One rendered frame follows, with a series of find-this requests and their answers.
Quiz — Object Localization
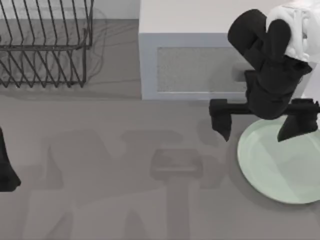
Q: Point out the pale green plate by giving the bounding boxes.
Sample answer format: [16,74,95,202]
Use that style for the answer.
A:
[236,118,320,205]

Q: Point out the speckled grey cabinet panel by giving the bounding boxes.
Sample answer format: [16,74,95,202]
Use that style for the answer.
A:
[156,46,249,93]

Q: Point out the pale grey cabinet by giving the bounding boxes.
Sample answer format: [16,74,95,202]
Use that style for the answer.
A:
[137,0,320,102]

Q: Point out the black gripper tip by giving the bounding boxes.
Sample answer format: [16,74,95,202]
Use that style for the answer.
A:
[0,126,22,194]

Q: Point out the dark wire dish rack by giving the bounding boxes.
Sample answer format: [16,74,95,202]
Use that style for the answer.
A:
[0,0,96,89]

